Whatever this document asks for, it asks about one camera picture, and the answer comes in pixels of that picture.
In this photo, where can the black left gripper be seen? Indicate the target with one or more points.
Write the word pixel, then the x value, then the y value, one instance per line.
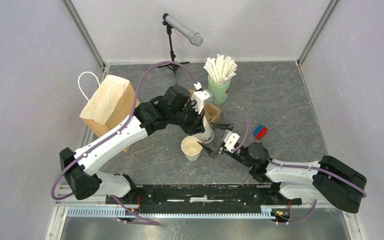
pixel 196 126

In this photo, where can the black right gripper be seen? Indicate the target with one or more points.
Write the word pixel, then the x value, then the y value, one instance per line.
pixel 223 126

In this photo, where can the white paper cup printed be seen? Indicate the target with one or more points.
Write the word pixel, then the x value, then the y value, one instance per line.
pixel 207 136

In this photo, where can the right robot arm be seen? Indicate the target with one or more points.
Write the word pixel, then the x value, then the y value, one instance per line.
pixel 328 179

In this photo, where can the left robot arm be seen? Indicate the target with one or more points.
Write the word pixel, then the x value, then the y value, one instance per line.
pixel 81 168

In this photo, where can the brown pulp cup carrier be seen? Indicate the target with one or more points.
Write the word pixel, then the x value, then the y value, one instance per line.
pixel 211 111

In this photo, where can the blue toy brick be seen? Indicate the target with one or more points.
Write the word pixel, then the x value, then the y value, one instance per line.
pixel 256 130

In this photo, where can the red toy brick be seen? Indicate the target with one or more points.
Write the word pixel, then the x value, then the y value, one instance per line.
pixel 261 133

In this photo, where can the brown paper bag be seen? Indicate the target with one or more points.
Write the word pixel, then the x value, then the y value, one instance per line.
pixel 109 105

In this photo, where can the grey microphone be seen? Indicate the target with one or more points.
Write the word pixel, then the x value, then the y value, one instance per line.
pixel 195 38

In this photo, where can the black microphone stand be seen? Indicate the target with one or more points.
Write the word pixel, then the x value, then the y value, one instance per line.
pixel 170 66

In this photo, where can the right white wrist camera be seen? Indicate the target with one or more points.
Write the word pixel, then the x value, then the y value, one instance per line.
pixel 230 139

